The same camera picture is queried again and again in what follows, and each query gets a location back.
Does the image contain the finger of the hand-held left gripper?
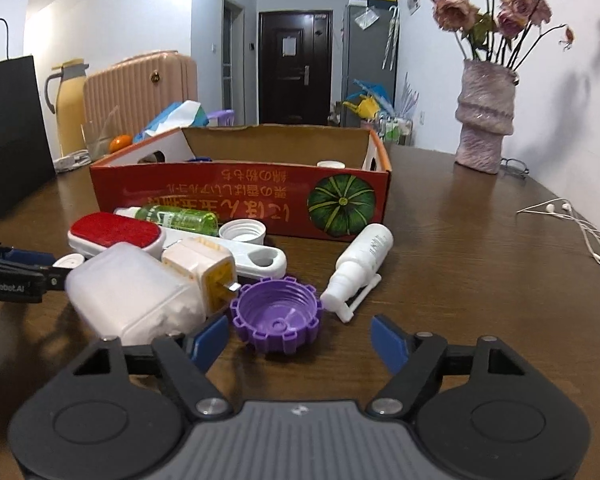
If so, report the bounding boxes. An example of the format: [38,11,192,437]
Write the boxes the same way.
[0,241,57,273]
[30,262,76,292]

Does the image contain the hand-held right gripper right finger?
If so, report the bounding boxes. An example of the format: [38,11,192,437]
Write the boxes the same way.
[367,314,538,421]

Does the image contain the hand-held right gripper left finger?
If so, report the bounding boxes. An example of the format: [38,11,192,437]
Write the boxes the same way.
[60,315,233,421]

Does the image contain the purple ridged cap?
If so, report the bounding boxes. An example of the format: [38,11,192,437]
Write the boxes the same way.
[229,275,325,356]

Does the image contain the translucent white container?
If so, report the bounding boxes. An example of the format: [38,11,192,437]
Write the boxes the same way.
[64,241,208,347]

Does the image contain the red and white box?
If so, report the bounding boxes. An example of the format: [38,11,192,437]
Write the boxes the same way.
[67,211,288,279]

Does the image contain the white yellow plug adapter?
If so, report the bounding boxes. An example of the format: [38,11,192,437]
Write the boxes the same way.
[161,237,242,317]

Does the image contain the white spray bottle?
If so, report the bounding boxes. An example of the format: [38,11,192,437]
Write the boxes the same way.
[320,223,395,322]

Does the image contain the white threaded cap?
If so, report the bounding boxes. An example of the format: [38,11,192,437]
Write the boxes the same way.
[218,220,267,247]

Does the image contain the green clear bottle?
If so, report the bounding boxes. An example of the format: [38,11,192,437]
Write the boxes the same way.
[114,203,220,237]

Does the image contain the red cardboard box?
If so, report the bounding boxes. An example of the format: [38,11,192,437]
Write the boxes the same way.
[89,125,392,241]

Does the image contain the black paper bag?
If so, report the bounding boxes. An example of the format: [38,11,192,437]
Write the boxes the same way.
[0,18,57,226]

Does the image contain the clear glass cup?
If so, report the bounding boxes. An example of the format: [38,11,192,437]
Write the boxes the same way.
[82,106,121,161]

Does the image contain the yellow thermos jug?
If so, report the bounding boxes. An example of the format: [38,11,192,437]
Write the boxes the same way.
[44,60,90,158]

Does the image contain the pink ribbed suitcase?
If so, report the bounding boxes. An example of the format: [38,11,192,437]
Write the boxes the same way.
[82,51,199,148]

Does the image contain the blue tissue pack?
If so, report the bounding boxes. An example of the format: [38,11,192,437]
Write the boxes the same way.
[132,101,209,143]

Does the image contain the black eyeglasses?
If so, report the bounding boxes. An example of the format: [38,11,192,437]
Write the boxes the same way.
[500,157,531,181]

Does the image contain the yellow plastic item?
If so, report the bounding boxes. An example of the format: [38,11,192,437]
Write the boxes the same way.
[342,97,378,120]

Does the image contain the pink textured vase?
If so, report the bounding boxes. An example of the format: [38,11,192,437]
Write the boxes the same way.
[454,59,520,175]

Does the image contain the purple wing decoration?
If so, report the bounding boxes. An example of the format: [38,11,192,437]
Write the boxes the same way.
[397,72,421,116]

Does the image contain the blue open umbrella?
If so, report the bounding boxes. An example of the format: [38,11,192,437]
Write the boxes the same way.
[354,79,395,111]

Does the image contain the dark entrance door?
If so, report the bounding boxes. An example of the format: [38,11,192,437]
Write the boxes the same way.
[257,10,333,126]

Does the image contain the grey interior door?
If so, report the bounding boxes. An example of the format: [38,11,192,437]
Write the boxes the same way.
[222,0,245,126]

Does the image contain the grey refrigerator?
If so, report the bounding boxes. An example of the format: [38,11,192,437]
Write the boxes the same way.
[341,0,398,128]

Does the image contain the clear folded umbrella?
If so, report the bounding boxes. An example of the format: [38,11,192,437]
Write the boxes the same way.
[381,7,400,72]

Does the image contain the clear plastic bag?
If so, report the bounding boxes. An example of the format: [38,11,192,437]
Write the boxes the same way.
[354,7,380,30]

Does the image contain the dried pink rose bouquet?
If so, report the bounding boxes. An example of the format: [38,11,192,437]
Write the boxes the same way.
[360,0,586,73]

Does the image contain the white charger with cable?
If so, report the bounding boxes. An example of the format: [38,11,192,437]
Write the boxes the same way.
[54,150,92,173]

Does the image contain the white earphones cable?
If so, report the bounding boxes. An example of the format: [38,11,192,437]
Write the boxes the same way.
[516,200,600,275]

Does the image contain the wire trolley with bottles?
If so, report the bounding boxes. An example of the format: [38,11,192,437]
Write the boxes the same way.
[375,110,413,146]

